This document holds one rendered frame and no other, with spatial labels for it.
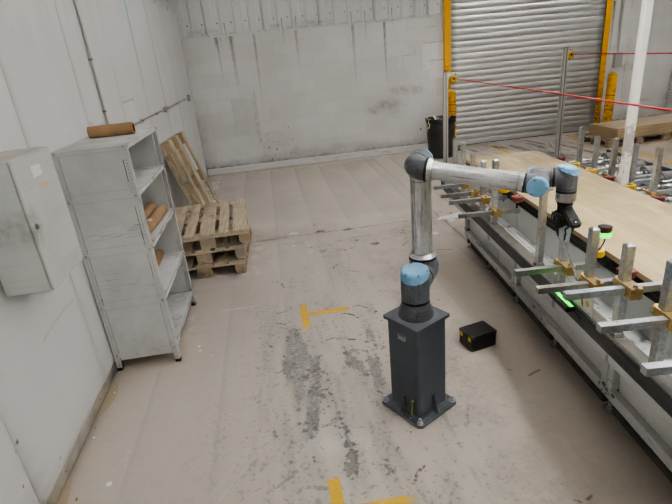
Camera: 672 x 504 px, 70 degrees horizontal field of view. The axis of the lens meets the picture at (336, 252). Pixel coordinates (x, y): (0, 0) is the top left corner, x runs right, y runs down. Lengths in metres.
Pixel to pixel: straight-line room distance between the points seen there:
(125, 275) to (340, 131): 6.81
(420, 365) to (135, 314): 1.97
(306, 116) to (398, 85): 1.86
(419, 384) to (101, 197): 2.20
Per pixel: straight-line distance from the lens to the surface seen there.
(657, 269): 2.63
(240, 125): 9.50
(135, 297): 3.52
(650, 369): 1.79
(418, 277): 2.48
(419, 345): 2.58
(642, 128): 10.09
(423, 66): 9.91
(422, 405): 2.82
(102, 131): 3.77
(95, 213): 3.36
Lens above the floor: 1.93
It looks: 22 degrees down
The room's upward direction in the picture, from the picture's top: 6 degrees counter-clockwise
